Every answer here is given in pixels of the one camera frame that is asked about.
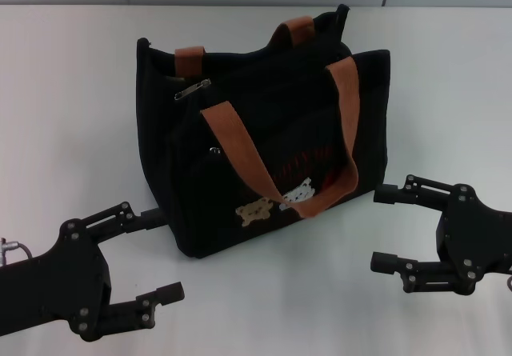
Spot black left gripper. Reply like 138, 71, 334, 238
0, 201, 186, 342

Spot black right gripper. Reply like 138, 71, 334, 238
370, 174, 512, 296

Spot black food bag brown handles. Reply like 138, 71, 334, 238
135, 3, 392, 260

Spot silver main zipper pull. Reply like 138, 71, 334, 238
174, 78, 213, 102

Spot left gripper cable silver connector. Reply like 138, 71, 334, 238
0, 237, 33, 268

